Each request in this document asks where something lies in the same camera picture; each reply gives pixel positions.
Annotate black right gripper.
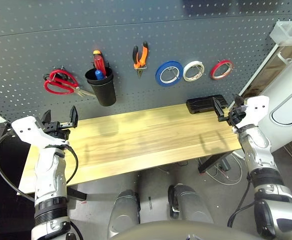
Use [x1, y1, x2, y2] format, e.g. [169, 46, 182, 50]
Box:
[212, 93, 247, 126]

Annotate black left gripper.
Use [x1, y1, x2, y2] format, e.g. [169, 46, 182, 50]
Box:
[42, 105, 79, 141]

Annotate red handled scissors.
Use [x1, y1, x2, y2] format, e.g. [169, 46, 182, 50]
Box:
[43, 69, 96, 98]

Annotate red tape roll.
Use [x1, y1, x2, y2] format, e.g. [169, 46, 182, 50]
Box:
[210, 59, 234, 80]

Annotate red handled screwdriver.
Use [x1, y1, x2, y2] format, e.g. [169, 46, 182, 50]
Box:
[93, 53, 107, 76]

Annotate orange black pliers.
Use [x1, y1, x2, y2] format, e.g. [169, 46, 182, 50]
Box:
[132, 41, 149, 79]

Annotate dark grey pegboard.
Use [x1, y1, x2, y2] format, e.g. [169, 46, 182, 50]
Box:
[0, 0, 292, 123]

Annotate black tool case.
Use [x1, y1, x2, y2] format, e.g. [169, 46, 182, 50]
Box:
[186, 94, 229, 115]

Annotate black plastic cup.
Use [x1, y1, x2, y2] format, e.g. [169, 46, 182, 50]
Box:
[85, 66, 117, 107]

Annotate white tape roll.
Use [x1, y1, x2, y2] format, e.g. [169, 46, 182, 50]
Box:
[183, 60, 205, 82]

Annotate black power adapter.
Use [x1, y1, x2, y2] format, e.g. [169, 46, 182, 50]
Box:
[219, 159, 230, 172]

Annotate blue tape roll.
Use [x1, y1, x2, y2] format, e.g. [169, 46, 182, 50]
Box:
[155, 59, 184, 87]

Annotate clear plastic bin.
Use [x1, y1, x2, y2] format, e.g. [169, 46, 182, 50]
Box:
[269, 20, 292, 47]

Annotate silver robot right leg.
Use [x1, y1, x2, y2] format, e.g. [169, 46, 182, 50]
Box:
[167, 183, 214, 225]

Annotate silver robot leg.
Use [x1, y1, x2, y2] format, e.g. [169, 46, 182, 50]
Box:
[107, 189, 141, 238]
[167, 183, 214, 225]

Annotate silver robot left leg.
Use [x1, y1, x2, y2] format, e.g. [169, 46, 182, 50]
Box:
[107, 189, 141, 238]

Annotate grey robot torso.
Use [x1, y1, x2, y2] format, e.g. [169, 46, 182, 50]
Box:
[108, 219, 261, 240]

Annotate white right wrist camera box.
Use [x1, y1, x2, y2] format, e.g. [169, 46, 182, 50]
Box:
[233, 95, 270, 131]

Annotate black handled scissors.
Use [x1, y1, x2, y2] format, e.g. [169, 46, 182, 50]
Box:
[43, 73, 96, 98]

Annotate white frame post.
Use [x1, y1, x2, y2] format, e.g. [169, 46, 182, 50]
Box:
[238, 43, 280, 97]

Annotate white plastic bracket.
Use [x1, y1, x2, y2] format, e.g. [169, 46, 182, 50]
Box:
[277, 51, 292, 63]

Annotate white cables under table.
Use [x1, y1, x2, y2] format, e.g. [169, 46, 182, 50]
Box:
[205, 152, 249, 186]

